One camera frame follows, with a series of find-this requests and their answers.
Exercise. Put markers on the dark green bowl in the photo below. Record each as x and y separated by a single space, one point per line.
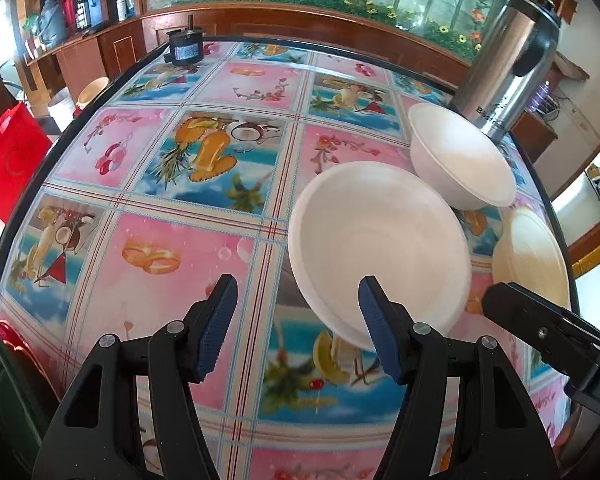
10 400

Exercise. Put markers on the red scalloped plate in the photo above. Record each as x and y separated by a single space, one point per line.
2 332

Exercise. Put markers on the black pouch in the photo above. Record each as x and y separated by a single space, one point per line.
100 26

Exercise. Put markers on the black electric motor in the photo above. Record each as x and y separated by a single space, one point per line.
182 50

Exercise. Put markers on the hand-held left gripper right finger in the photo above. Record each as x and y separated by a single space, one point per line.
380 330

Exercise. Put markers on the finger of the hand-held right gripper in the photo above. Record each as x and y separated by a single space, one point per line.
530 322

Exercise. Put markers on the red shopping bag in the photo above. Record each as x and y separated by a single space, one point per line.
10 160

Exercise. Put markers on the white spray bottle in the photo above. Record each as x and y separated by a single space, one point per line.
121 6

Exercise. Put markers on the grey water jug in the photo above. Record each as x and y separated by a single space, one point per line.
50 22

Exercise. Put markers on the stainless steel thermos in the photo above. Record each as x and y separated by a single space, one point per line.
500 75

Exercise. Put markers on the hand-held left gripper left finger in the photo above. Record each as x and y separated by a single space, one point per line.
215 330

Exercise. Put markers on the purple bottle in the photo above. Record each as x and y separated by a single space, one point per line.
541 95

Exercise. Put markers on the low wooden cabinet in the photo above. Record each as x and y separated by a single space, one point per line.
535 135

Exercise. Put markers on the white bowl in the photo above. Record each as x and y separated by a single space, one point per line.
380 230
460 160

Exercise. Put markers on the wooden sideboard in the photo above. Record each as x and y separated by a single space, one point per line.
115 50

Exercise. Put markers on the cream patterned plastic bowl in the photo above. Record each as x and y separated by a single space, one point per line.
530 260

